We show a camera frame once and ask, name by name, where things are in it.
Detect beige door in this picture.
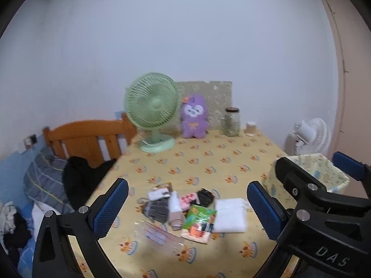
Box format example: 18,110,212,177
321,0,370,164

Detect green desk fan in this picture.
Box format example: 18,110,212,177
125,72,181,153

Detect beige stockings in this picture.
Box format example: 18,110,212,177
168,208,185,231

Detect yellow cake print tablecloth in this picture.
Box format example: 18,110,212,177
96,131,284,277

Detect white towel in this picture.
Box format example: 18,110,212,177
213,198,250,234

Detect glass jar with lid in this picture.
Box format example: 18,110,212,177
223,107,240,137

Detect black clothing on chair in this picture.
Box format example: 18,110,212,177
62,156,117,210

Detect pink tissue pack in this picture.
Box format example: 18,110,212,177
179,193,200,212

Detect patterned fabric storage box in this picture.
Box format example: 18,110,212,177
261,153,350,208

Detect wooden chair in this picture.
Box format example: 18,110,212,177
43,113,137,167

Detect white cotton pad pack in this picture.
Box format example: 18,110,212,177
168,190,182,213

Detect grey knit gloves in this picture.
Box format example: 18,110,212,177
137,198,169,223

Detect white standing fan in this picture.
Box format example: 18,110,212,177
284,118,331,156

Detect clear zip bag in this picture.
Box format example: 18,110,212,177
134,221,184,255

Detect cartoon tissue box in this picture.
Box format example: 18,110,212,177
147,183,172,201

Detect black plastic bag bundle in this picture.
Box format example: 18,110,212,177
196,188,214,208

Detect cotton swab container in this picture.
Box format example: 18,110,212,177
245,121,256,136

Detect clothes pile on bed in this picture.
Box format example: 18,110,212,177
1,202,32,255

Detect plaid grey pillow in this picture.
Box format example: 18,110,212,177
23,146,74,214

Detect purple plush bunny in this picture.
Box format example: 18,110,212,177
180,95,209,139

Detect wall power outlet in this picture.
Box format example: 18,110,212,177
23,134,38,149

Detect beige patterned board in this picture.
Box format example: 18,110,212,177
177,81,232,130

